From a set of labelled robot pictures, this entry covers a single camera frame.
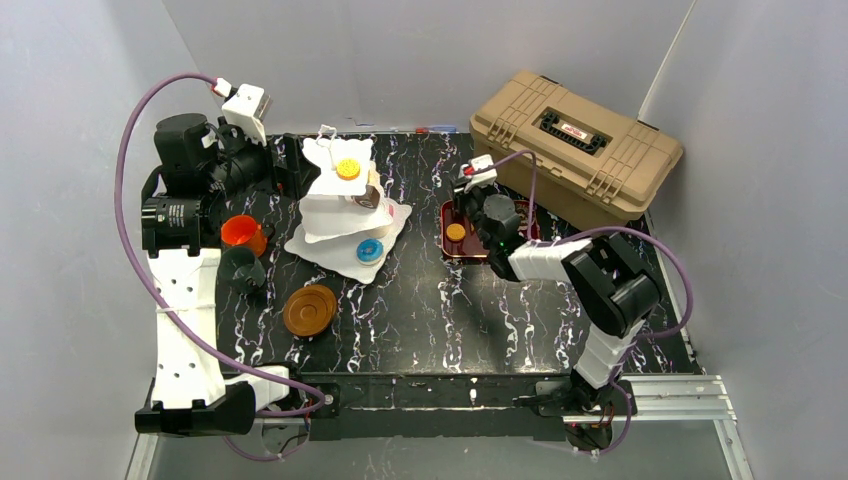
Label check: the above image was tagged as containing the chocolate swirl roll cake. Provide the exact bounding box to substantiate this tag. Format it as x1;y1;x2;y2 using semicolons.
352;184;382;209

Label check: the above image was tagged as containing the white three-tier cake stand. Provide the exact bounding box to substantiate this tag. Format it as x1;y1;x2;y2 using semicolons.
284;125;412;284

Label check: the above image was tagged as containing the white coconut ball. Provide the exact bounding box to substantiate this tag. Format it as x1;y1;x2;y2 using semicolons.
372;224;394;240

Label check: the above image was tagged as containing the blue sprinkled donut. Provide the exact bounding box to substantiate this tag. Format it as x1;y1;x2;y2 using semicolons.
356;238;385;265

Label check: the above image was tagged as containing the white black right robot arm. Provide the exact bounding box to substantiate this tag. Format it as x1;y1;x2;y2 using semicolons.
452;179;662;391

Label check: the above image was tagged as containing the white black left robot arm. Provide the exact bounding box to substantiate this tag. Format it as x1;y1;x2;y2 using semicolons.
134;113;320;437

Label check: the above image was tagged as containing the red dessert tray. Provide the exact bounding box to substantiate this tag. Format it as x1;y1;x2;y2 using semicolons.
440;199;541;260

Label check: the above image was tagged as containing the orange plastic cup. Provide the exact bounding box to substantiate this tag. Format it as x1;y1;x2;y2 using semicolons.
220;214;276;257

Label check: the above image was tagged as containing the red blue screwdriver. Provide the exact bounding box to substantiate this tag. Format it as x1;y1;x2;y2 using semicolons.
414;125;458;134

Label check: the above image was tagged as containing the dark green cup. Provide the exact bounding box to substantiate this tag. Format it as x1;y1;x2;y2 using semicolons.
216;246;266;294

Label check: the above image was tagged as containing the tan plastic toolbox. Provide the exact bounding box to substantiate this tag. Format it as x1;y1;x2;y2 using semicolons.
469;71;684;230

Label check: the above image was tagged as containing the brown round wooden lid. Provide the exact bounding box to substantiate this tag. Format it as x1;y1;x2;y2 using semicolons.
283;284;338;337

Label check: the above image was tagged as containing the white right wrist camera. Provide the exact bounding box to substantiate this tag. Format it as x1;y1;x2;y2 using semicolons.
461;154;497;193

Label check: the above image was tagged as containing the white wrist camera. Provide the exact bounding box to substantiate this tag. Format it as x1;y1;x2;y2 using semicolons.
461;154;497;193
212;77;272;146

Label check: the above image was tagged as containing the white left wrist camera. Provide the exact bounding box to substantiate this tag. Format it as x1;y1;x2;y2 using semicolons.
212;77;272;146

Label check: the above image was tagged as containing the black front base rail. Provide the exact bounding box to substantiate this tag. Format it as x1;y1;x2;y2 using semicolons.
302;372;569;441

